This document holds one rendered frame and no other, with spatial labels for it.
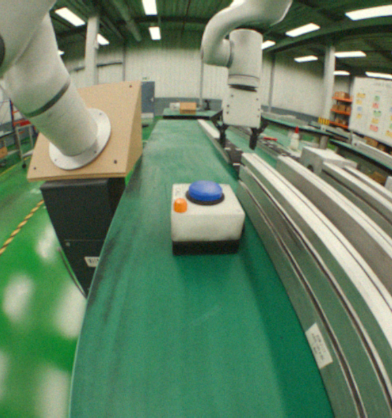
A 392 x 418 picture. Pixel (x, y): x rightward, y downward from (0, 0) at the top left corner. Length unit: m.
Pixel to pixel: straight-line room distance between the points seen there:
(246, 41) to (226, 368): 0.57
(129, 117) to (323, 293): 0.53
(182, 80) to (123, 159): 11.00
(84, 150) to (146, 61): 11.20
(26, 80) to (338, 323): 0.48
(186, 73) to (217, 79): 1.70
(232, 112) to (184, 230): 0.37
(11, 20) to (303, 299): 0.42
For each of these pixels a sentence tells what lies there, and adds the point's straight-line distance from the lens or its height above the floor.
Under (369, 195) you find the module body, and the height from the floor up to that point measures 0.86.
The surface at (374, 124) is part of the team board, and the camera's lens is 3.64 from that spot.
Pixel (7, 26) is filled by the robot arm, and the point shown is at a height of 1.07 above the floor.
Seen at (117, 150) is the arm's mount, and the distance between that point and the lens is 0.50.
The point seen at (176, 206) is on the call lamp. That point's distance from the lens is 0.20.
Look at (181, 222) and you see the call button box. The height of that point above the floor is 0.83.
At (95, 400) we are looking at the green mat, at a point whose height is 0.78.
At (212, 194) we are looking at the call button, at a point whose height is 0.85.
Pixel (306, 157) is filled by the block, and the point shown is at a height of 0.85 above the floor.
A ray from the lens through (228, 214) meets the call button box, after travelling 0.21.
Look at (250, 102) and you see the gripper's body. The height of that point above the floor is 0.96.
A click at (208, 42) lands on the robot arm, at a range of 0.49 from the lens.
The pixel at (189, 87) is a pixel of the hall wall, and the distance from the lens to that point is 11.42.
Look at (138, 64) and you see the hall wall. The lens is 11.71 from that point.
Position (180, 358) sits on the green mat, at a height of 0.78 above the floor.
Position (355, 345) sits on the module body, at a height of 0.84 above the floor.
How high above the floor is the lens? 0.95
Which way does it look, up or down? 31 degrees down
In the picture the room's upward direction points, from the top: 3 degrees clockwise
